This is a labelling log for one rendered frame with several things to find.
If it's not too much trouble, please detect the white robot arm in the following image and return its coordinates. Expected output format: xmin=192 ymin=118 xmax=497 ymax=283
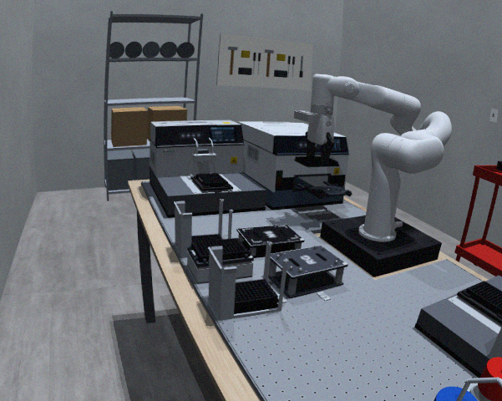
xmin=294 ymin=74 xmax=452 ymax=242

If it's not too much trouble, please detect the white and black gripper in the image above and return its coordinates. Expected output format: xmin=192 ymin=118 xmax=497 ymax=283
xmin=305 ymin=114 xmax=335 ymax=165

